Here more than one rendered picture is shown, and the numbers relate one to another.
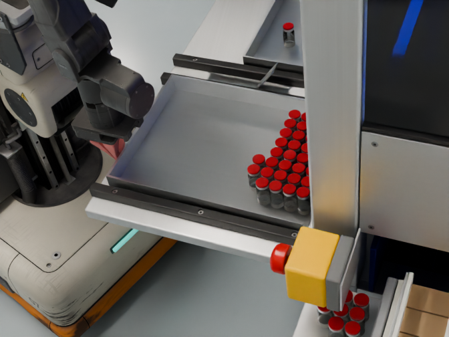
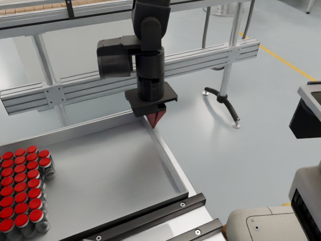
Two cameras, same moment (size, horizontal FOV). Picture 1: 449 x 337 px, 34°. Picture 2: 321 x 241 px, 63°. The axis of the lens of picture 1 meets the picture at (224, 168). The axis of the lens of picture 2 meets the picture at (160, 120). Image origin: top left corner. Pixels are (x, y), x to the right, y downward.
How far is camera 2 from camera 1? 130 cm
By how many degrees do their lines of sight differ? 79
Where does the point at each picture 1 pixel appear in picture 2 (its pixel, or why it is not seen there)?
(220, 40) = not seen: outside the picture
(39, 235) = (279, 230)
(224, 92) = (133, 215)
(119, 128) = (134, 93)
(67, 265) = (244, 228)
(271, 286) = not seen: outside the picture
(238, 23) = not seen: outside the picture
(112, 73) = (118, 40)
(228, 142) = (95, 184)
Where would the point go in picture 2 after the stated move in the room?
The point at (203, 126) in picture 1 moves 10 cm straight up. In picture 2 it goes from (127, 184) to (123, 151)
